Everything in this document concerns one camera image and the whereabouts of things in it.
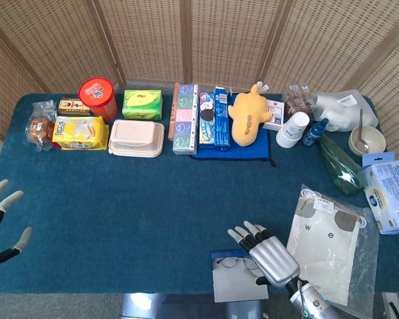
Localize beige stacked lunch boxes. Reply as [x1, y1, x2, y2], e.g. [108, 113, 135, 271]
[108, 119, 166, 158]

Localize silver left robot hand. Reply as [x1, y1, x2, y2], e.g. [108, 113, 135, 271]
[0, 179, 33, 276]

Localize blue glasses case grey lining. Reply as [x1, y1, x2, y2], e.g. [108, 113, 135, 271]
[211, 249, 269, 303]

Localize small blue bottle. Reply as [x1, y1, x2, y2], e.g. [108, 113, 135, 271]
[302, 118, 330, 147]

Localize cream tote bag in plastic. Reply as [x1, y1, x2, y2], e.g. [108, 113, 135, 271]
[285, 183, 380, 318]

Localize green glass bottle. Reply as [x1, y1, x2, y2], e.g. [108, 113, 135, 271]
[315, 132, 368, 196]

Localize light blue cookie box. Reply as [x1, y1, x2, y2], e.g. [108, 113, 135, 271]
[198, 92, 217, 150]

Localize green tissue box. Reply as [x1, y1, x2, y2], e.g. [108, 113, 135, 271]
[122, 89, 163, 121]

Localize yellow snack bag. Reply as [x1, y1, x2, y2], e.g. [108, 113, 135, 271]
[52, 115, 110, 151]

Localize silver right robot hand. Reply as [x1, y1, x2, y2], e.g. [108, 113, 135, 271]
[227, 220, 301, 288]

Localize stack of white paper cups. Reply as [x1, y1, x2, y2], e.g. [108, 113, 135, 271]
[275, 111, 311, 149]

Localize white item in clear bag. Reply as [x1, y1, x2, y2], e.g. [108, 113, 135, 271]
[307, 88, 379, 133]

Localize small yellow brown box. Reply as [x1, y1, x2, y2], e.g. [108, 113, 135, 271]
[57, 97, 93, 117]

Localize orange tub with red lid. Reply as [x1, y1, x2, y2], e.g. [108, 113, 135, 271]
[78, 77, 119, 121]

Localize metal spoon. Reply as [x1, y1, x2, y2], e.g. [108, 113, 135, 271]
[356, 108, 370, 154]

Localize blue folder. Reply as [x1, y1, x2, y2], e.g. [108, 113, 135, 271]
[190, 92, 277, 167]

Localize yellow plush toy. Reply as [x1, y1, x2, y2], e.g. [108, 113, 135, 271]
[227, 84, 274, 148]

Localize bread in clear wrapper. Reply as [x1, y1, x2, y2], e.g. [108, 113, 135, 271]
[25, 100, 58, 153]

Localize beige bowl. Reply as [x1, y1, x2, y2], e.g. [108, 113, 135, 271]
[348, 125, 386, 156]

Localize small white box red label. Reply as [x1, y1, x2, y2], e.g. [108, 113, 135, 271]
[262, 99, 286, 132]

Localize wet wipes pack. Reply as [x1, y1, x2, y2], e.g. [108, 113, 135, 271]
[362, 152, 399, 235]

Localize wicker folding screen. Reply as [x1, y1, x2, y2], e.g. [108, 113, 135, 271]
[0, 0, 399, 167]

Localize dark blue cookie box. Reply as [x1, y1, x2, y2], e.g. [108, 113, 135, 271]
[213, 85, 233, 152]

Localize pastel tissue multipack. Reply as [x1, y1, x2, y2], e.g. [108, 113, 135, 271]
[172, 83, 200, 156]

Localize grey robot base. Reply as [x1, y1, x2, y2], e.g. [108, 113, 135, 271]
[118, 292, 263, 319]

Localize thin-framed eyeglasses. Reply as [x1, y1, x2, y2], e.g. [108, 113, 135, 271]
[215, 256, 260, 270]

